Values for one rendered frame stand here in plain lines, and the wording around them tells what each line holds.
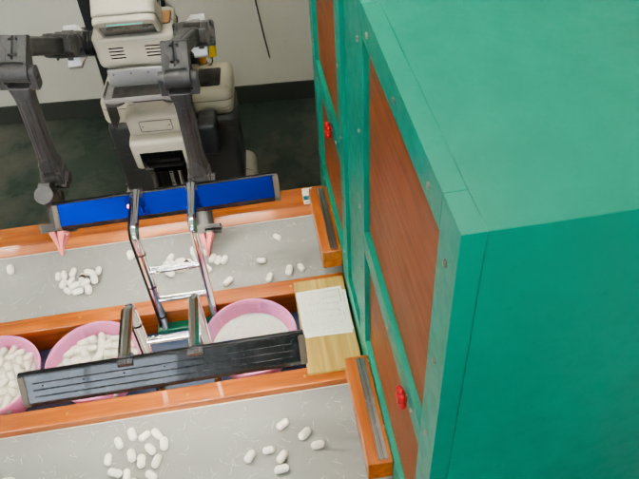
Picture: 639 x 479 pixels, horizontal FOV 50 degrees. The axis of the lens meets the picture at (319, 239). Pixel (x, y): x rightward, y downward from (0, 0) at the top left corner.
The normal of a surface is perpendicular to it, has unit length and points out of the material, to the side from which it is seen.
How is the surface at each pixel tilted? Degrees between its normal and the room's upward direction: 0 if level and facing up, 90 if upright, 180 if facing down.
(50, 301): 0
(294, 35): 90
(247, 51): 90
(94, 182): 0
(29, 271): 0
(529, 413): 90
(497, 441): 90
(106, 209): 58
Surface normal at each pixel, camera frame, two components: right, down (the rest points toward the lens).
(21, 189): -0.05, -0.71
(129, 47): 0.08, 0.79
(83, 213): 0.10, 0.21
